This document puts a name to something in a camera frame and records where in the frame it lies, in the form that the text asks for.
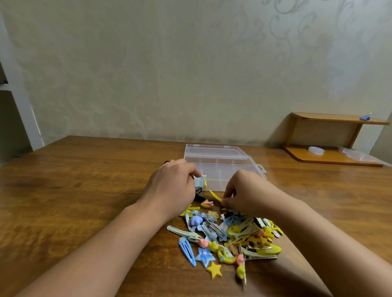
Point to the clear plastic bag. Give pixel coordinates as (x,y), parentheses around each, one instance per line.
(358,155)

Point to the person's right forearm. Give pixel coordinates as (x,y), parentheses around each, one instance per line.
(330,244)

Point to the white door frame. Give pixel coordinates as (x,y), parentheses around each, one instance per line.
(23,101)

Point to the small blue clip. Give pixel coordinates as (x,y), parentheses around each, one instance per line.
(366,117)

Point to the pile of colourful hair clips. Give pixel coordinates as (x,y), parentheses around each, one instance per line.
(232,238)

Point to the person's right thumb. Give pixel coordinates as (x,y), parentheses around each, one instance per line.
(230,186)

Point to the wooden desk shelf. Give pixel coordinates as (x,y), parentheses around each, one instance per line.
(333,153)

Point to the person's left forearm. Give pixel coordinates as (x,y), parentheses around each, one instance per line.
(101,254)

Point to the person's right hand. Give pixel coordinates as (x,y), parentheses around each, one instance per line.
(255,195)

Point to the person's left hand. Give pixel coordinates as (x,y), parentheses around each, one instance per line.
(167,191)

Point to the light blue hair clip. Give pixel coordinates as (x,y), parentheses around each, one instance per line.
(199,181)

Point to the yellow hair clip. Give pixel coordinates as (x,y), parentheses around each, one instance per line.
(215,195)

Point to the person's left fingers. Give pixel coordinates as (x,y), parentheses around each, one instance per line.
(191,171)

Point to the clear plastic organizer box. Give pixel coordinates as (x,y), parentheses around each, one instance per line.
(220,162)

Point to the clear tape roll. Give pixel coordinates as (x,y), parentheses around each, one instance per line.
(316,150)

